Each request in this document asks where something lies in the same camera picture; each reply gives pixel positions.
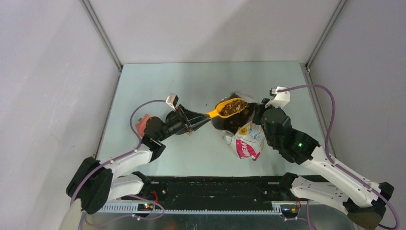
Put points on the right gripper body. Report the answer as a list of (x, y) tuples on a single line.
[(257, 119)]

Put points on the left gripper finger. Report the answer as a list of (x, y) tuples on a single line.
[(191, 116), (198, 121)]

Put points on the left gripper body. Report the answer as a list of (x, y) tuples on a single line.
[(181, 115)]

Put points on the cat food bag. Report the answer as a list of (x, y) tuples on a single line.
[(239, 132)]

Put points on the yellow plastic scoop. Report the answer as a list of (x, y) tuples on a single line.
[(228, 108)]

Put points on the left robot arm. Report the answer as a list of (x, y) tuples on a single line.
[(127, 158)]

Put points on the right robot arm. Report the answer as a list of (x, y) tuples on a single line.
[(363, 201)]

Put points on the black pet bowl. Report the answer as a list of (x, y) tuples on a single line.
[(171, 118)]

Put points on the pink cat bowl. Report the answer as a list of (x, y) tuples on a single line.
[(141, 125)]

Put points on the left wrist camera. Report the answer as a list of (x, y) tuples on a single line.
[(172, 101)]

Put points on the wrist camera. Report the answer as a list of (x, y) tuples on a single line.
[(281, 97), (172, 101)]

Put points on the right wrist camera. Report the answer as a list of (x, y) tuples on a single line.
[(281, 97)]

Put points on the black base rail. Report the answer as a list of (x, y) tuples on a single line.
[(204, 193)]

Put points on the aluminium frame rail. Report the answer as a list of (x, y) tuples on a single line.
[(256, 193)]

